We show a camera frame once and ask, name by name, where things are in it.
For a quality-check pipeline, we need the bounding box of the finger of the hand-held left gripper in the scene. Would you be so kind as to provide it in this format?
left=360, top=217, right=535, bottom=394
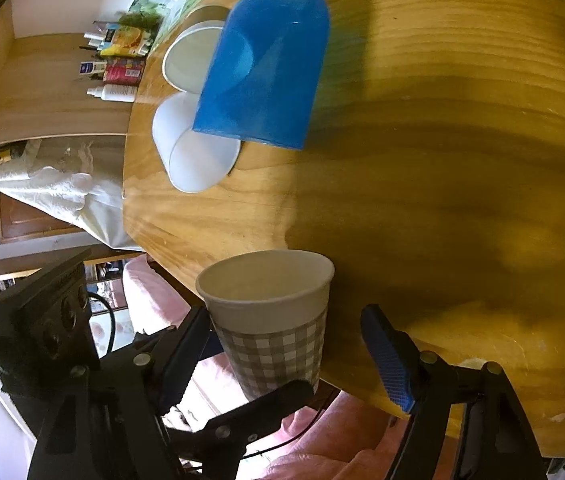
left=166, top=379, right=316, bottom=480

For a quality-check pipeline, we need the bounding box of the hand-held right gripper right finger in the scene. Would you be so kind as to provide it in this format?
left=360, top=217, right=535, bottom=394
left=361, top=304, right=549, bottom=480

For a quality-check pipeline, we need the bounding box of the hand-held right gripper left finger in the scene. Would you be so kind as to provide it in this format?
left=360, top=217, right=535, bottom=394
left=27, top=304, right=214, bottom=480

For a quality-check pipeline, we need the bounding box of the checkered paper cup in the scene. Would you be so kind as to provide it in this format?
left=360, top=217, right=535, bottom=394
left=195, top=249, right=336, bottom=403

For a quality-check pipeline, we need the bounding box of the white plastic cup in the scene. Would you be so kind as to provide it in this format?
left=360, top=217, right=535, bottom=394
left=151, top=92, right=242, bottom=194

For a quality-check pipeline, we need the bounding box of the white paper cup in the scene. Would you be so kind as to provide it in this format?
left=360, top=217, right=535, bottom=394
left=162, top=19, right=226, bottom=94

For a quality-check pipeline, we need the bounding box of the blue plastic cup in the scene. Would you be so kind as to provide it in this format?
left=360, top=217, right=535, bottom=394
left=191, top=0, right=331, bottom=151

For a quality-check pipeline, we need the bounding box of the wooden shelf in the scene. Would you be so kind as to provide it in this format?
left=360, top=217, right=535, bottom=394
left=0, top=247, right=133, bottom=307

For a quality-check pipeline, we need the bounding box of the white cloth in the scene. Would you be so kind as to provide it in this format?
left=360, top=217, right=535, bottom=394
left=0, top=137, right=139, bottom=252

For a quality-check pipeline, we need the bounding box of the white squeeze bottle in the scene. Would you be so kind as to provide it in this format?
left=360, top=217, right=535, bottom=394
left=86, top=83, right=138, bottom=104

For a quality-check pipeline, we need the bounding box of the small white blue box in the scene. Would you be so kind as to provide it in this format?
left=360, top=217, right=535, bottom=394
left=78, top=60, right=106, bottom=81

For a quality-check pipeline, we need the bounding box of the red snack packet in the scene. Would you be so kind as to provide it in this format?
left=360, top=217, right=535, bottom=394
left=103, top=57, right=146, bottom=86

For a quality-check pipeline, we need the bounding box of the yellow snack packet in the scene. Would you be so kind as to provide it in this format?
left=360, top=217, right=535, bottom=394
left=99, top=25, right=157, bottom=59

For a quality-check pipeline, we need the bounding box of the black cable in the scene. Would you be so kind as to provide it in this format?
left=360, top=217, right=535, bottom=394
left=86, top=292, right=119, bottom=357

